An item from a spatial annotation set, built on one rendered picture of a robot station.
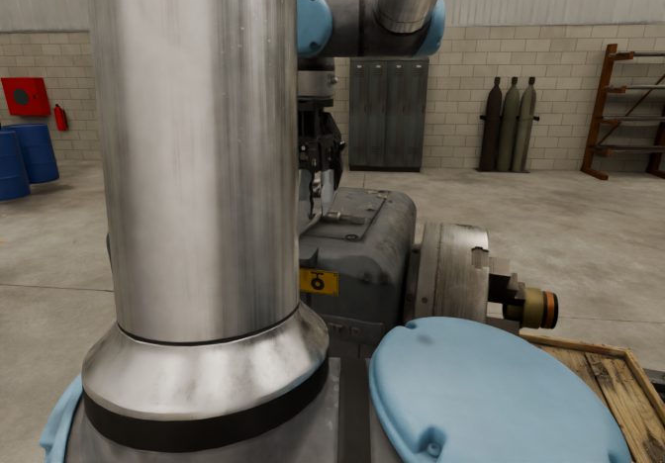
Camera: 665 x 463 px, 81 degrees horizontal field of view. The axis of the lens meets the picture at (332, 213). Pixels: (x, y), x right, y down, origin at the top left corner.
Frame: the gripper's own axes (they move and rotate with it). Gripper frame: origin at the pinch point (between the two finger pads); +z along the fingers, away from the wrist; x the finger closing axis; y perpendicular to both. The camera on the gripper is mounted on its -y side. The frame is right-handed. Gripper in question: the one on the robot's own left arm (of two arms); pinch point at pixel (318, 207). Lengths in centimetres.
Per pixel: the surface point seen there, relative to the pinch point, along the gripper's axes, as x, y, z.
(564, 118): 212, -714, 39
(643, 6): 300, -737, -135
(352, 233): 7.3, 1.5, 4.1
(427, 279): 21.3, 0.5, 11.9
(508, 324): 37.8, -8.3, 24.2
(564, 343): 55, -28, 40
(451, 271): 25.5, -0.8, 10.4
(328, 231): 2.6, 1.9, 4.1
